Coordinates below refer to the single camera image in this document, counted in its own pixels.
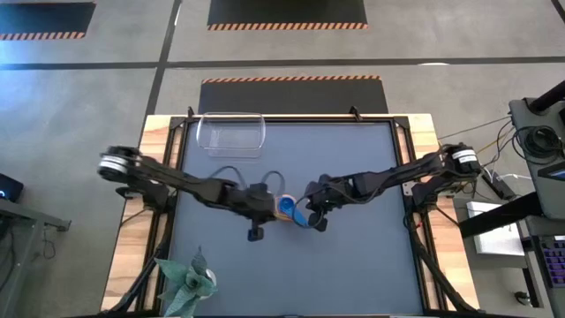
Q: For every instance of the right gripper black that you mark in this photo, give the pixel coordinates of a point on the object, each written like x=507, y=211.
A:
x=329, y=192

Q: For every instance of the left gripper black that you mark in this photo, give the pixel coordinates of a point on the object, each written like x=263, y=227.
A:
x=258, y=203

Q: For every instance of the blue measuring cup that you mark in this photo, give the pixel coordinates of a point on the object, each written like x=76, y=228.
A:
x=288, y=205

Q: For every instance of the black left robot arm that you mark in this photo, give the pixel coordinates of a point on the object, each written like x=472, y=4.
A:
x=176, y=179

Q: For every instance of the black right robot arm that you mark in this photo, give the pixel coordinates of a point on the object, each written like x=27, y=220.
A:
x=406, y=170

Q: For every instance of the clear plastic basket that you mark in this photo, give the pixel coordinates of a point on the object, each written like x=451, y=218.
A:
x=229, y=137

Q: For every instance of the white plant pot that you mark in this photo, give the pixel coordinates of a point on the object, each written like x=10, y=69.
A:
x=213, y=277

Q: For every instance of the black anti-fatigue floor mat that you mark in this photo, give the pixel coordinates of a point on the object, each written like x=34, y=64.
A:
x=291, y=95
x=287, y=11
x=44, y=17

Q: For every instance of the artificial green leafy plant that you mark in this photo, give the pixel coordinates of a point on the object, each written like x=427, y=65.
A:
x=187, y=282

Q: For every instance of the white box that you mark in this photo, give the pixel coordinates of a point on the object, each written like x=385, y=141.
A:
x=496, y=234

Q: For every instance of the grey equipment cart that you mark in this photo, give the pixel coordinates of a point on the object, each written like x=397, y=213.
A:
x=525, y=115

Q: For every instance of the backlit keyboard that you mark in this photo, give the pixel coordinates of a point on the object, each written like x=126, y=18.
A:
x=554, y=260

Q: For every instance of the grey side desk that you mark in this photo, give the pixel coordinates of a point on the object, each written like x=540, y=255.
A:
x=22, y=221

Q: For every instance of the black device with blue light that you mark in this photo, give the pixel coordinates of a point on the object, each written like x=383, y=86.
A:
x=9, y=187

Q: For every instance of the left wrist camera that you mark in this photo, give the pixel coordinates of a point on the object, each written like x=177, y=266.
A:
x=256, y=234

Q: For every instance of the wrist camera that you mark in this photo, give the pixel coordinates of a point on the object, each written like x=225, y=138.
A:
x=256, y=234
x=319, y=222

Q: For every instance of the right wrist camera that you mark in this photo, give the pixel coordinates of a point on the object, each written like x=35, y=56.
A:
x=319, y=222

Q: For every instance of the black table frame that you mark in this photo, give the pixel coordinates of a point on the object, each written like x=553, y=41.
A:
x=287, y=118

